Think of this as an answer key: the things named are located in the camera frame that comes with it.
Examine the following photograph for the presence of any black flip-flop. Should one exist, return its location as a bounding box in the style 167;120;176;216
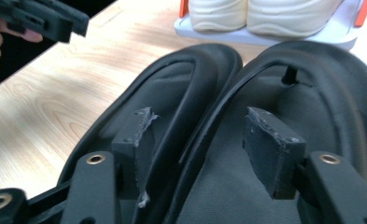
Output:
163;40;367;224
57;42;244;224

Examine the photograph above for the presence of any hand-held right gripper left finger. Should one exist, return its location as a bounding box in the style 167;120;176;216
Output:
110;106;160;209

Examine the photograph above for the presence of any white plastic shoe box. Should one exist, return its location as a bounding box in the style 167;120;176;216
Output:
174;0;367;51

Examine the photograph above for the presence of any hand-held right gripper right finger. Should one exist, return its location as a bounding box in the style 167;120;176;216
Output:
242;105;307;201

